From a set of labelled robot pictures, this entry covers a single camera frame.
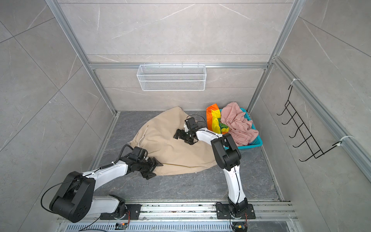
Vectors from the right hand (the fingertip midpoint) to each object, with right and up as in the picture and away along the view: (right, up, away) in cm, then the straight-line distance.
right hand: (178, 137), depth 100 cm
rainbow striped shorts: (+25, +10, +1) cm, 27 cm away
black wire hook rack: (+61, +2, -37) cm, 71 cm away
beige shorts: (-15, -1, +1) cm, 15 cm away
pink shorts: (+42, +7, -3) cm, 43 cm away
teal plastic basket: (+31, +20, +6) cm, 38 cm away
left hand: (-10, -16, -14) cm, 23 cm away
